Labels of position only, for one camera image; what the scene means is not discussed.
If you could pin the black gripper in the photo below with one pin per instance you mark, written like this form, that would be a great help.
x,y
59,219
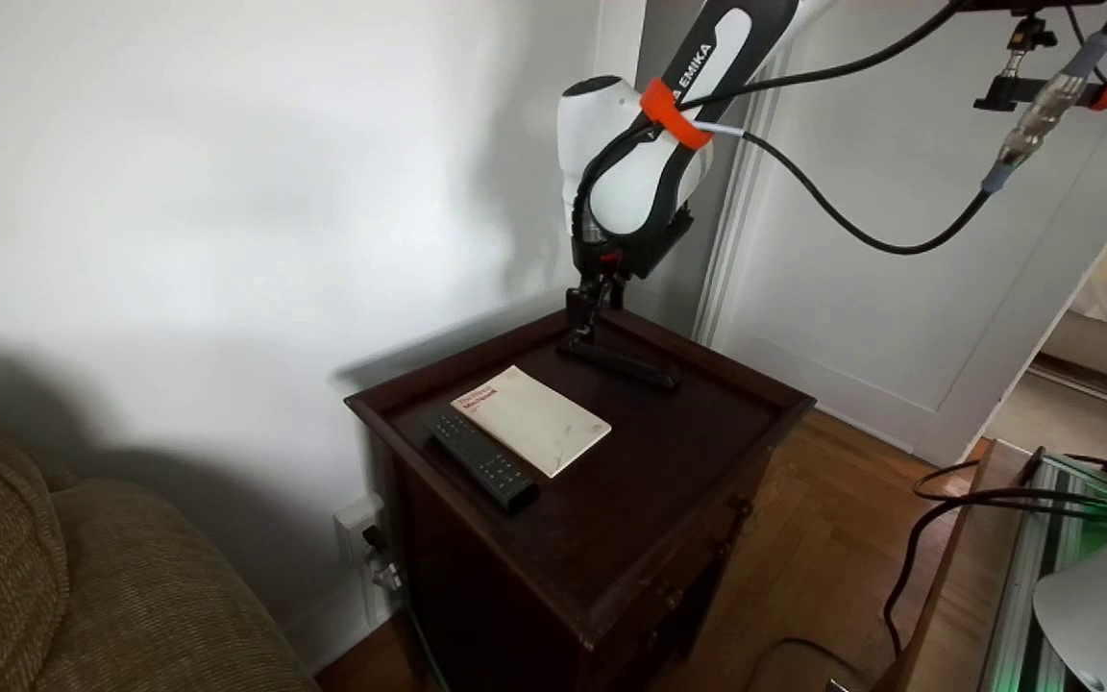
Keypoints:
x,y
605,264

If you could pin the slim black remote control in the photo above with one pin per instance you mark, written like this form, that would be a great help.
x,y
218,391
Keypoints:
x,y
624,363

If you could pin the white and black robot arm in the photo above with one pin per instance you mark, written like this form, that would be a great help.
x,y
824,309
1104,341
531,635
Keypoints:
x,y
694,78

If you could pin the dark grey remote control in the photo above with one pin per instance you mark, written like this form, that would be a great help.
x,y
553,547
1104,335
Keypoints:
x,y
480,464

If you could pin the white paper card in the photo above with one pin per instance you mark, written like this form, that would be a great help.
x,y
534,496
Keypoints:
x,y
534,422

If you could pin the dark wooden side table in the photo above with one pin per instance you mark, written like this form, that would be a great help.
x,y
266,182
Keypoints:
x,y
656,500

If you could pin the white door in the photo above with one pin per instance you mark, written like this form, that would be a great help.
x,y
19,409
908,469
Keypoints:
x,y
912,333

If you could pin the green glass panel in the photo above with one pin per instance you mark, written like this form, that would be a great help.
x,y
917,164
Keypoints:
x,y
1040,578

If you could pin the olive fabric couch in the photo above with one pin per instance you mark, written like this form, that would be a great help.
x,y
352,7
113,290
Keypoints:
x,y
93,578

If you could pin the white wall outlet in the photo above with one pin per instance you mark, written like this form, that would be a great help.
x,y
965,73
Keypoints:
x,y
356,526

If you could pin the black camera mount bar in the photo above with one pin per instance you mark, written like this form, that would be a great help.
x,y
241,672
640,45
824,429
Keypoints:
x,y
1053,94

